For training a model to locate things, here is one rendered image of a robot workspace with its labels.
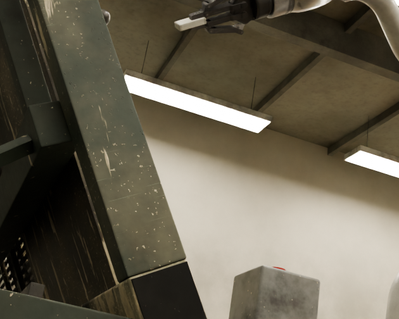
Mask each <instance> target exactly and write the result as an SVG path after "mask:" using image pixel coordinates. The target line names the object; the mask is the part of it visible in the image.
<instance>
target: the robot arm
mask: <svg viewBox="0 0 399 319"><path fill-rule="evenodd" d="M223 1H225V0H206V1H203V2H202V9H201V8H200V9H199V11H197V12H194V13H191V14H189V18H185V19H182V20H178V21H176V22H174V25H175V28H176V29H178V30H179V31H183V30H187V29H189V28H190V29H192V30H198V29H201V28H204V29H205V31H207V32H208V33H209V34H224V33H237V34H240V35H242V34H243V33H244V31H243V27H244V25H246V24H248V23H249V22H250V21H252V20H257V19H261V18H264V17H267V18H274V17H277V16H281V15H286V14H288V13H300V12H304V11H308V10H311V9H315V8H318V7H320V6H323V5H325V4H327V3H329V2H330V1H332V0H231V1H227V2H225V3H223V4H219V3H221V2H223ZM357 1H360V2H363V3H364V4H366V5H368V7H370V8H371V9H372V10H373V12H375V14H376V16H377V19H378V20H379V23H380V25H381V27H382V29H383V32H384V34H385V36H386V38H387V40H388V43H389V45H390V47H391V50H392V52H393V53H394V55H395V56H396V58H397V60H398V61H399V7H398V5H397V3H396V1H395V0H357ZM218 4H219V5H218ZM226 11H227V12H226ZM223 12H225V13H224V14H221V15H217V14H219V13H223ZM213 15H217V16H213ZM209 16H213V17H211V18H207V19H206V18H205V17H209ZM234 20H235V21H237V22H240V23H239V24H235V25H234V26H233V25H218V24H221V23H225V22H229V21H234ZM386 319H399V272H398V273H397V275H396V277H395V279H394V281H393V283H392V285H391V288H390V290H389V295H388V303H387V308H386Z"/></svg>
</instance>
